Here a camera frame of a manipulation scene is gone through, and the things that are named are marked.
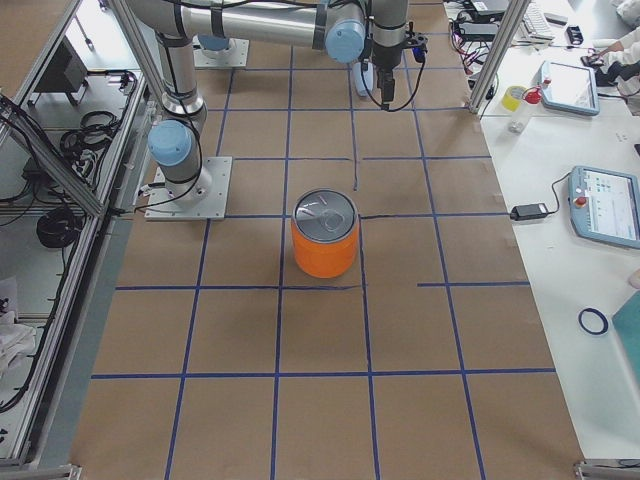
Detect light blue plastic cup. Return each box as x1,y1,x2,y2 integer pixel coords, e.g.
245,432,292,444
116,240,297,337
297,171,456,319
351,62,374,98

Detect coiled black cables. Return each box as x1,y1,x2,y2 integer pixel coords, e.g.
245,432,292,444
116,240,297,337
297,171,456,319
36,207,84,250

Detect lower teach pendant tablet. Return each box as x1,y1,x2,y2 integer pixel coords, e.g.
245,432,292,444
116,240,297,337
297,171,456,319
568,166,639,250

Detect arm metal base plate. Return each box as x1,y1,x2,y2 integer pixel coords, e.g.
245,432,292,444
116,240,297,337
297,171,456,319
144,156,233,221
193,35,249,70

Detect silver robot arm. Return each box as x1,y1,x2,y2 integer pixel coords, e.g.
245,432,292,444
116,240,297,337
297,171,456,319
127,1,426,119

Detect aluminium frame post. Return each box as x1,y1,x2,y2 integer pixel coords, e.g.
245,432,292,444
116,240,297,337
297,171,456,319
468,0,530,114

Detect black power adapter brick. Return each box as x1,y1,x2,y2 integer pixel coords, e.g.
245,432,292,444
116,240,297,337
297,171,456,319
509,203,550,221

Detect yellow tape roll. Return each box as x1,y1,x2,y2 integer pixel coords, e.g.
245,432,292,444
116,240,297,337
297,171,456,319
501,85,527,112

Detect upper teach pendant tablet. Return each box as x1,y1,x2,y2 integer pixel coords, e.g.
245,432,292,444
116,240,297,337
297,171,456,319
536,61,600,116

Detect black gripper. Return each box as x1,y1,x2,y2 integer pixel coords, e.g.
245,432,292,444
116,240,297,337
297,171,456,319
376,66,395,105

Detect teach pendant tablet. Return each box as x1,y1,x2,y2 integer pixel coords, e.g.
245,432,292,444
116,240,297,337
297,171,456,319
568,166,639,250
536,61,600,116

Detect white keyboard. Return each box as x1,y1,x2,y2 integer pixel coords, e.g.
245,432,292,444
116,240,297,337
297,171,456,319
520,1,555,42

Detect orange can with grey lid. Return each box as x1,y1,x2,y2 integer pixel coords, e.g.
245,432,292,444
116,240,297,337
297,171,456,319
291,189,359,279

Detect teal board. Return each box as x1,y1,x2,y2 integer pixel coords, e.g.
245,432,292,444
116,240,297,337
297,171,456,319
613,291,640,375

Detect blue tape ring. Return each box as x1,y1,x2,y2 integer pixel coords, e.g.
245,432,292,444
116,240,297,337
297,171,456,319
578,307,610,335

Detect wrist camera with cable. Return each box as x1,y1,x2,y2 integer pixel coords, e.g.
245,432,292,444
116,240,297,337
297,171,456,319
360,19,428,113

